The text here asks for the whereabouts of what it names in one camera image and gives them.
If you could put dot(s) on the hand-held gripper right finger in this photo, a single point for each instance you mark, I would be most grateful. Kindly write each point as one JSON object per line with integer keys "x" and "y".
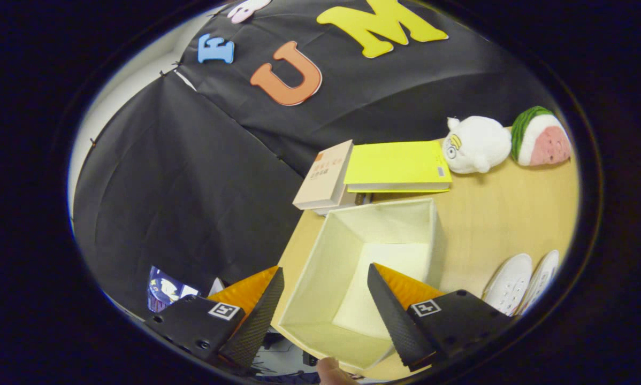
{"x": 395, "y": 321}

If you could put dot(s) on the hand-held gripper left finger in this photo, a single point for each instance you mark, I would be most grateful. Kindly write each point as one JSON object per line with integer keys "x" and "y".
{"x": 253, "y": 321}

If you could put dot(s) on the grey-green fabric storage box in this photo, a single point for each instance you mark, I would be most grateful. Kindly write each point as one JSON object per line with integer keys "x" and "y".
{"x": 326, "y": 278}

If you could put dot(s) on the white canvas shoe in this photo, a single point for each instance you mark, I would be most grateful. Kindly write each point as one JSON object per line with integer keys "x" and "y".
{"x": 508, "y": 283}
{"x": 545, "y": 272}

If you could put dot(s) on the computer monitor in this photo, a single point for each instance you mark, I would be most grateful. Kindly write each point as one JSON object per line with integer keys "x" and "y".
{"x": 165, "y": 289}

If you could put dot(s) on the yellow book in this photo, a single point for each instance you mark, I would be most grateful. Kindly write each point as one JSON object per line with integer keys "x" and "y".
{"x": 395, "y": 166}

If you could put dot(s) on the beige book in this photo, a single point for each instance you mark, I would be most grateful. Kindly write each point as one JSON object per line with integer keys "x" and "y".
{"x": 326, "y": 176}

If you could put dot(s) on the white plush toy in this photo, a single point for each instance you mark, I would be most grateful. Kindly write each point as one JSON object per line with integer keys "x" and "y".
{"x": 478, "y": 144}

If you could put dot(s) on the watermelon slice plush toy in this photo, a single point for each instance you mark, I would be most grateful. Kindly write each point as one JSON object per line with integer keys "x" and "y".
{"x": 545, "y": 141}

